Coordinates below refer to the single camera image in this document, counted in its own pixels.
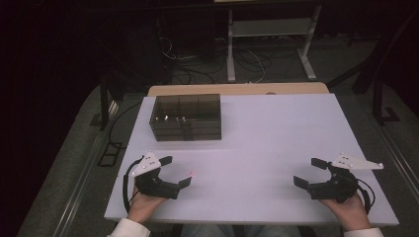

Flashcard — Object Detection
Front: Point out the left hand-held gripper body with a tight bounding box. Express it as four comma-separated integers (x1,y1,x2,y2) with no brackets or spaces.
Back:
130,150,181,200

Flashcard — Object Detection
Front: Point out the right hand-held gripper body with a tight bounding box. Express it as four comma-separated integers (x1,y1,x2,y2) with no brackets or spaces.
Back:
307,151,385,204

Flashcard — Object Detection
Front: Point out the smoky transparent drawer box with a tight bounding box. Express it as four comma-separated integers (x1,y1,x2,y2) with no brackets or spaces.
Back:
148,93,222,142

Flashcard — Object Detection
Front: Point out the person's left hand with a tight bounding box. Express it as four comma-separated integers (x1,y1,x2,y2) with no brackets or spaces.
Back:
126,187,169,225

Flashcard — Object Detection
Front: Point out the person's right hand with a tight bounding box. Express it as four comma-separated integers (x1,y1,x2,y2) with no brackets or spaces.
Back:
318,192,374,232

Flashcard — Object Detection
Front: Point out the black metal stand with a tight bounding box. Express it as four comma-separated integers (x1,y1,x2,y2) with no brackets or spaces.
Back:
351,19,401,126
90,74,125,131

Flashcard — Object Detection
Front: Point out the wooden table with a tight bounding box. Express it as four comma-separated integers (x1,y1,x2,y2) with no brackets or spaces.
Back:
146,81,331,98

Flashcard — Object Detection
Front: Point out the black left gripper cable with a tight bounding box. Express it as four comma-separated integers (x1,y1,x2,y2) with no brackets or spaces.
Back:
122,157,145,215

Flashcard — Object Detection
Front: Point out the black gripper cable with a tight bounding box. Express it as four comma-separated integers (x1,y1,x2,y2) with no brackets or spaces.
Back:
122,157,145,215
355,178,377,215

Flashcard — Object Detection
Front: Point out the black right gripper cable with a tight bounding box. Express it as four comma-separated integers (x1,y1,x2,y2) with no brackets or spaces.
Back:
355,178,377,215

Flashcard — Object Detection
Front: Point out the black rectangular floor frame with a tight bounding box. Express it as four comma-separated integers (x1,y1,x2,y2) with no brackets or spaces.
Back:
96,141,125,168

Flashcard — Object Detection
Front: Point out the tangle of floor cables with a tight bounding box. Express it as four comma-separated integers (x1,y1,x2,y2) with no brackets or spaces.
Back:
157,35,269,85

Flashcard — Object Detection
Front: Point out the white metal desk frame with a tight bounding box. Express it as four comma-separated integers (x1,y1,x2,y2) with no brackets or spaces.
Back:
225,4,322,84

